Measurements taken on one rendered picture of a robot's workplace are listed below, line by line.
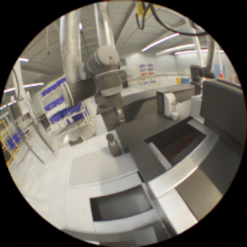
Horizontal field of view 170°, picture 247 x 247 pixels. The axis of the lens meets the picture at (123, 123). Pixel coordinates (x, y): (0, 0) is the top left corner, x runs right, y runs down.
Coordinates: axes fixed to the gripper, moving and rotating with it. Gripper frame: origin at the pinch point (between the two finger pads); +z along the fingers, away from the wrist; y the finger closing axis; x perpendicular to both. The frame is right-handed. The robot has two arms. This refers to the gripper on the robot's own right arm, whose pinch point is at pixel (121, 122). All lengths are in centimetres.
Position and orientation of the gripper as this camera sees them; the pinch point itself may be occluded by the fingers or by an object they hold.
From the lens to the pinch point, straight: 45.5
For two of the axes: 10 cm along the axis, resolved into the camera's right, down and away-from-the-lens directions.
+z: 2.3, 8.3, 5.1
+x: -9.4, 3.3, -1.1
